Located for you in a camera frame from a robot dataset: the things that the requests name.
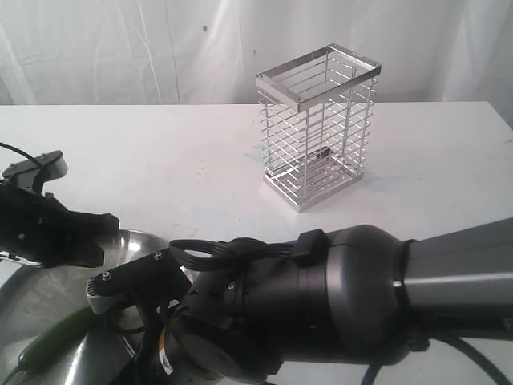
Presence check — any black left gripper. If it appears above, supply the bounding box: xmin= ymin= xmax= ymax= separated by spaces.
xmin=23 ymin=192 xmax=119 ymax=268

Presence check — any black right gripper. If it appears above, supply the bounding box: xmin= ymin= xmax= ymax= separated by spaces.
xmin=115 ymin=300 xmax=209 ymax=385

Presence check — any green cucumber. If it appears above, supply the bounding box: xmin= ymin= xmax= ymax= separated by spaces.
xmin=2 ymin=307 xmax=101 ymax=384

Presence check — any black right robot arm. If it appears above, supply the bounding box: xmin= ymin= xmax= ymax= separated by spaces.
xmin=114 ymin=219 xmax=512 ymax=384

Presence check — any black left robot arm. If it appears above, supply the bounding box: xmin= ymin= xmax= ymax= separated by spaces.
xmin=1 ymin=181 xmax=119 ymax=268

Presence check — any round stainless steel plate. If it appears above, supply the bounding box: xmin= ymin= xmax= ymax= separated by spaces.
xmin=1 ymin=229 xmax=168 ymax=384

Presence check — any black blue arm cable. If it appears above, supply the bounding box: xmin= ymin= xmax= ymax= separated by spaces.
xmin=168 ymin=236 xmax=297 ymax=274

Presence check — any chrome wire utensil holder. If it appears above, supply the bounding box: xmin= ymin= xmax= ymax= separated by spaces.
xmin=256 ymin=43 xmax=382 ymax=212

